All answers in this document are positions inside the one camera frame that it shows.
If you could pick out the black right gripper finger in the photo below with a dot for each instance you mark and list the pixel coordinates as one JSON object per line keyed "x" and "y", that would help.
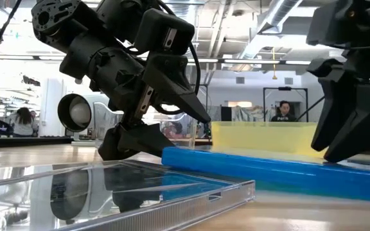
{"x": 331, "y": 83}
{"x": 365, "y": 122}

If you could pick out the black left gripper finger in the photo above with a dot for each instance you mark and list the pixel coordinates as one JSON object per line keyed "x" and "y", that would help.
{"x": 133, "y": 141}
{"x": 175, "y": 86}

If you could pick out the clear jewel case black tray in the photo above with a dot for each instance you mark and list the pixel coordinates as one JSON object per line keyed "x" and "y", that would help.
{"x": 108, "y": 192}

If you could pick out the blue jewel case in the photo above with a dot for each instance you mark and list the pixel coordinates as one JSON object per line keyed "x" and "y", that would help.
{"x": 252, "y": 173}

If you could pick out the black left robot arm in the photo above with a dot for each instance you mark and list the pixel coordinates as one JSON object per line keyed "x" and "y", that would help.
{"x": 56, "y": 16}

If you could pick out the white cylindrical lamp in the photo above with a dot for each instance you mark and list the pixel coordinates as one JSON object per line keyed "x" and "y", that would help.
{"x": 74, "y": 112}

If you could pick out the person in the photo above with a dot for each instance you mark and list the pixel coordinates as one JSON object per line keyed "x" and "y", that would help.
{"x": 22, "y": 123}
{"x": 284, "y": 110}

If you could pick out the black panel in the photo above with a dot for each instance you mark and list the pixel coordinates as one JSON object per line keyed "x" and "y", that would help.
{"x": 226, "y": 114}

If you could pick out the grey crumpled sheet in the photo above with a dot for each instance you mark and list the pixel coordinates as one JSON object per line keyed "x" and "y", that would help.
{"x": 246, "y": 114}

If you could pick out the long ceiling light strip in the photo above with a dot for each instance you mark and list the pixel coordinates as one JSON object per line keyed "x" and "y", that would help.
{"x": 252, "y": 61}

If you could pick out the yellow plastic bin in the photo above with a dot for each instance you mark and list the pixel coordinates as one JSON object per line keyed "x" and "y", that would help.
{"x": 262, "y": 138}

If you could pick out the black metal gantry frame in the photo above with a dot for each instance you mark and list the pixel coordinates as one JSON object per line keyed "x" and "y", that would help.
{"x": 284, "y": 88}

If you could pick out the silver ventilation duct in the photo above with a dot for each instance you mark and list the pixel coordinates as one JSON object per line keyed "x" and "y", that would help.
{"x": 281, "y": 13}

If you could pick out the black aluminium table frame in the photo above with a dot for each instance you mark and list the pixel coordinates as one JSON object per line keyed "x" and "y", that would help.
{"x": 27, "y": 142}

